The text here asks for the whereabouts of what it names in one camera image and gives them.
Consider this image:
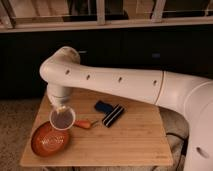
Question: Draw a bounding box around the blue handled lint brush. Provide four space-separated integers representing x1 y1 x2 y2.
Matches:
94 100 125 128

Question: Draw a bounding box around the black power cable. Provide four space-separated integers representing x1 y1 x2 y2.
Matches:
165 132 190 171

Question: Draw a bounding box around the wooden table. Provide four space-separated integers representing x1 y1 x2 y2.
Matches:
20 88 173 167

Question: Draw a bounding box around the dark cabinet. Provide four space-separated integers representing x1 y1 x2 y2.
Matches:
0 25 213 99

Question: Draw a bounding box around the orange ceramic bowl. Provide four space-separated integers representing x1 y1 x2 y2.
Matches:
31 122 70 157

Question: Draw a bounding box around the orange carrot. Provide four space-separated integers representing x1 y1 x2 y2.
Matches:
74 120 97 129

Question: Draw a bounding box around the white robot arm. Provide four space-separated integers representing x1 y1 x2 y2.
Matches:
40 46 213 171

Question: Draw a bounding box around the white ceramic cup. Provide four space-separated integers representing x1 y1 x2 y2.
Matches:
49 106 76 131

